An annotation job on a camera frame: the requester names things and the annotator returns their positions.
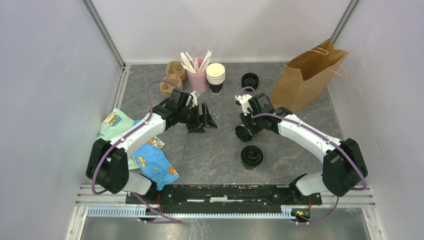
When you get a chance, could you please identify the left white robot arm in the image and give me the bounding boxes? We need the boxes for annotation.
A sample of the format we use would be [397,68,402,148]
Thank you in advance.
[86,99,218,204]

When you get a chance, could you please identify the pink metal utensil cup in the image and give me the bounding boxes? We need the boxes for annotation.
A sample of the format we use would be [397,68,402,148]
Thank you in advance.
[186,69,209,93]

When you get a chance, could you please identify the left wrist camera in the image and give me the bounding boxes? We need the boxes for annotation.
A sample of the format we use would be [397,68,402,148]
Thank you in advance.
[168,88,201,109]

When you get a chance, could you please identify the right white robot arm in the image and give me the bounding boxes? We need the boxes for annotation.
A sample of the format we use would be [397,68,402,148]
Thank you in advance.
[234,93,368,204]

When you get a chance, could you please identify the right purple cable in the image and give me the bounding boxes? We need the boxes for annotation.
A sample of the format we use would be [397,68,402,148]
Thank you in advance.
[235,86,368,226]

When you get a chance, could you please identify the blue patterned cloth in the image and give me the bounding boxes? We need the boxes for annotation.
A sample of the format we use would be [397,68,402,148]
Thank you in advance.
[128,136,179,191]

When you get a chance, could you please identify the black paper coffee cup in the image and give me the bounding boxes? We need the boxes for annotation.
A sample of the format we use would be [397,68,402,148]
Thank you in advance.
[240,145,264,171]

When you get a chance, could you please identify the green patterned cloth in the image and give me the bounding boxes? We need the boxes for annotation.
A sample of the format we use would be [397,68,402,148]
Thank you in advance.
[98,108,165,170]

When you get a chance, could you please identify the stack of paper cups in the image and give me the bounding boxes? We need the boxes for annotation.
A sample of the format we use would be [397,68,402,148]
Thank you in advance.
[206,63,226,95]

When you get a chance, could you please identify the brown cardboard cup carriers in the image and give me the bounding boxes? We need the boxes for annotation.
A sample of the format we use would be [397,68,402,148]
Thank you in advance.
[159,60,188,98]

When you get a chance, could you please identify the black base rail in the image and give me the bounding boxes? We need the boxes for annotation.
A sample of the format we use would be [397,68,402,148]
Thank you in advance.
[143,184,323,214]

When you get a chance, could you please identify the brown paper takeout bag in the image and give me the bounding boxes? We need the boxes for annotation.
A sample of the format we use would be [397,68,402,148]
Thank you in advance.
[269,39,349,112]

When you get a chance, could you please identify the stack of black lids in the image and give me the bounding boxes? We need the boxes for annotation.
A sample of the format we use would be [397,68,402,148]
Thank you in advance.
[241,72,259,90]

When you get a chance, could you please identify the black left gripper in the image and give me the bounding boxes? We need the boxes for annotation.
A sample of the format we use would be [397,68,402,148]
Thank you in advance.
[177,102,218,134]

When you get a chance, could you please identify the wooden stirrers in wrappers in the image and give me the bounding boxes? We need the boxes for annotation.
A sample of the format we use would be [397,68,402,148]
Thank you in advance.
[180,50,212,74]

